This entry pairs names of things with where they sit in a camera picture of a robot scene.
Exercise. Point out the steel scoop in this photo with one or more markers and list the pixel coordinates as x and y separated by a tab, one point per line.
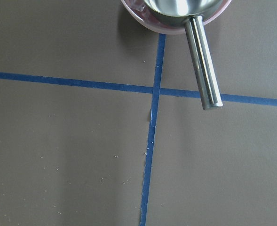
190	15

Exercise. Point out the pink bowl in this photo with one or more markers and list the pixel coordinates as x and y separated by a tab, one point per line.
139	11

